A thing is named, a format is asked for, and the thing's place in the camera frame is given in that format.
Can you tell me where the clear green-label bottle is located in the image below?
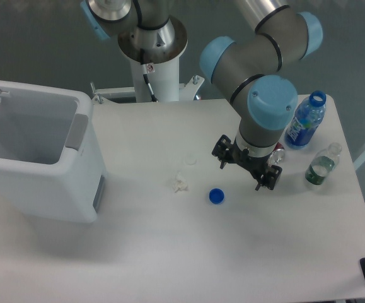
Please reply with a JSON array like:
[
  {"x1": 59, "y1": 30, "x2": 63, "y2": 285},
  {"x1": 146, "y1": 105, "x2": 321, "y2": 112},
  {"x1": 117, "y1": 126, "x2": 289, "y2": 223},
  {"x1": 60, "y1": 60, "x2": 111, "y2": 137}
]
[{"x1": 304, "y1": 142, "x2": 342, "y2": 186}]

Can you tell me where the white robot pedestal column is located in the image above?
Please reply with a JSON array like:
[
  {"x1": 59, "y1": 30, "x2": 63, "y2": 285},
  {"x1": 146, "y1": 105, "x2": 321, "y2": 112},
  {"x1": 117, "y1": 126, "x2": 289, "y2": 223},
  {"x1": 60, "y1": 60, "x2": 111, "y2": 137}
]
[{"x1": 117, "y1": 16, "x2": 188, "y2": 103}]

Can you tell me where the white metal table frame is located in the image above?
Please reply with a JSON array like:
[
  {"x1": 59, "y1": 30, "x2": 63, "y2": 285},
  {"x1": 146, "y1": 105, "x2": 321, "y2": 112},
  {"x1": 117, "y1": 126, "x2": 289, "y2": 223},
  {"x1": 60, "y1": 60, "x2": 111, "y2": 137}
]
[{"x1": 90, "y1": 75, "x2": 205, "y2": 104}]

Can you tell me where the white trash can body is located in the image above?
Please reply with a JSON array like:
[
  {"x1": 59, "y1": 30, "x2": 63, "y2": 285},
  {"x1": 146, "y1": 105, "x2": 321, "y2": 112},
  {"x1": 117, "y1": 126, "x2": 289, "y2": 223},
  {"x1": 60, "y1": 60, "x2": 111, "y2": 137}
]
[{"x1": 0, "y1": 81, "x2": 107, "y2": 223}]

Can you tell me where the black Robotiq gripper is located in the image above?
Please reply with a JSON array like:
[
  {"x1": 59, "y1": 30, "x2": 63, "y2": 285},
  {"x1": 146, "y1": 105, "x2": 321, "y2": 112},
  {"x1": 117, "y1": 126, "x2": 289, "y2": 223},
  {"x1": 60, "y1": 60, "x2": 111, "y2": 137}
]
[{"x1": 211, "y1": 134, "x2": 282, "y2": 191}]

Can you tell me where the crushed red soda can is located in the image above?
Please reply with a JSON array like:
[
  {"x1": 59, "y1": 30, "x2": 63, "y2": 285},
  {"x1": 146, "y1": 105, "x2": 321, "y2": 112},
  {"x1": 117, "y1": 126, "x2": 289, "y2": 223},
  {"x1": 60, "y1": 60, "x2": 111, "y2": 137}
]
[{"x1": 268, "y1": 142, "x2": 286, "y2": 165}]

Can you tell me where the white translucent bottle cap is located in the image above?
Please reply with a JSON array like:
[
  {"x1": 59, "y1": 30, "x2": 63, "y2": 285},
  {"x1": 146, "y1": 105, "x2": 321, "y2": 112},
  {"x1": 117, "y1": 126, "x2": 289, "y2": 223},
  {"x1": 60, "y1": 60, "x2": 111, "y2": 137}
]
[{"x1": 183, "y1": 153, "x2": 197, "y2": 166}]

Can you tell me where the crumpled white paper scrap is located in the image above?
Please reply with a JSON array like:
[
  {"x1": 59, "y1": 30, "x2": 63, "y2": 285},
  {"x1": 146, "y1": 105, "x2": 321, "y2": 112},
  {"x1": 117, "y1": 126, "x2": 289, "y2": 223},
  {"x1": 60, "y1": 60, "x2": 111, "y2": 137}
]
[{"x1": 173, "y1": 172, "x2": 188, "y2": 193}]

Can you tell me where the blue bottle cap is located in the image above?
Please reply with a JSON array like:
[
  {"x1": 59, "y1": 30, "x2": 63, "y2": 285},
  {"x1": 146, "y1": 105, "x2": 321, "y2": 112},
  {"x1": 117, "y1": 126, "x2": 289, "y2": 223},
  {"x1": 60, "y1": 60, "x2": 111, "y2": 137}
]
[{"x1": 208, "y1": 188, "x2": 225, "y2": 205}]

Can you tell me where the blue plastic drink bottle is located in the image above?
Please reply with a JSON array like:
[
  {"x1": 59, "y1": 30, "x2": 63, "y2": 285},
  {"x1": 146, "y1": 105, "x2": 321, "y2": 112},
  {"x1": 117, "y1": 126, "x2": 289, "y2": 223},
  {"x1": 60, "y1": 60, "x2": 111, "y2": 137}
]
[{"x1": 284, "y1": 90, "x2": 327, "y2": 150}]

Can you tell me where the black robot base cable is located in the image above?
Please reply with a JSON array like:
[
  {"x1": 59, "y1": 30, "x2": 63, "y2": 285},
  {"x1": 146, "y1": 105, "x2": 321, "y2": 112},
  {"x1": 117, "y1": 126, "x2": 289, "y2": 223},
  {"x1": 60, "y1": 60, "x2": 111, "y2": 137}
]
[{"x1": 139, "y1": 47, "x2": 160, "y2": 103}]

